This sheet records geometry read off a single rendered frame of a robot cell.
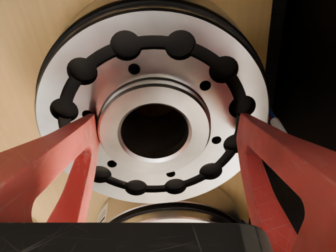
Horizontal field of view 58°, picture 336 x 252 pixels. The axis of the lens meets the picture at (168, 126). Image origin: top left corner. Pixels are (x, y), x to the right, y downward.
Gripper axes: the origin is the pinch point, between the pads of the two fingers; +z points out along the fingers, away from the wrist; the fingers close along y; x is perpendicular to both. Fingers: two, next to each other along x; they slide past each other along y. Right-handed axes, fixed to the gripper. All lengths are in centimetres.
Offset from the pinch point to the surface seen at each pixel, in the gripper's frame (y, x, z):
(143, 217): 1.4, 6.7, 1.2
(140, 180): 1.4, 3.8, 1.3
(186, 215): -1.0, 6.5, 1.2
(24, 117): 7.7, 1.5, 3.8
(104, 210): 4.1, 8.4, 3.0
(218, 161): -2.5, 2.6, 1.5
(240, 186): -4.9, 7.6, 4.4
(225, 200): -3.7, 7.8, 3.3
